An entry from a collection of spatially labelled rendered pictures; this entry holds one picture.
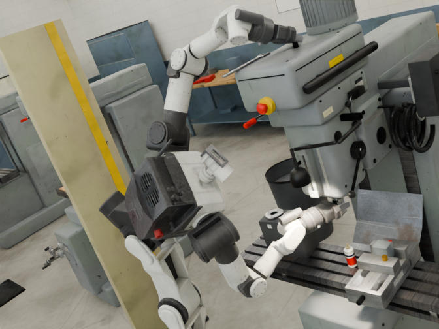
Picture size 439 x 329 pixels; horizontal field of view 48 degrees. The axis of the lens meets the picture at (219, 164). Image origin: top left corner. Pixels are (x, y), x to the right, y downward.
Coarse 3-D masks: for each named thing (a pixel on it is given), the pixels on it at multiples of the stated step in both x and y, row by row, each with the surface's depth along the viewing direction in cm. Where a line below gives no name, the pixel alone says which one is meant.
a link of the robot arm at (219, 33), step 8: (232, 8) 162; (240, 8) 162; (216, 16) 167; (224, 16) 165; (216, 24) 166; (224, 24) 168; (216, 32) 167; (224, 32) 170; (216, 40) 167; (224, 40) 169
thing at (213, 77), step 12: (228, 60) 757; (240, 60) 752; (216, 72) 804; (204, 84) 744; (216, 84) 726; (216, 108) 860; (228, 108) 805; (240, 108) 804; (204, 120) 811; (216, 120) 786; (228, 120) 762; (240, 120) 739; (264, 120) 700; (192, 132) 828
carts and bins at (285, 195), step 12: (276, 168) 424; (288, 168) 427; (276, 180) 422; (288, 180) 414; (276, 192) 397; (288, 192) 389; (300, 192) 387; (288, 204) 395; (300, 204) 391; (312, 204) 393; (324, 228) 404
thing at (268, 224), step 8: (264, 216) 235; (272, 216) 229; (280, 216) 229; (264, 224) 231; (272, 224) 227; (264, 232) 233; (272, 232) 230; (312, 232) 227; (272, 240) 232; (304, 240) 222; (312, 240) 227; (296, 248) 226; (304, 248) 222; (312, 248) 227; (296, 256) 228; (304, 256) 225
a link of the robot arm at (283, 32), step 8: (272, 24) 165; (264, 32) 164; (272, 32) 165; (280, 32) 166; (288, 32) 167; (296, 32) 167; (264, 40) 166; (272, 40) 169; (280, 40) 169; (288, 40) 168
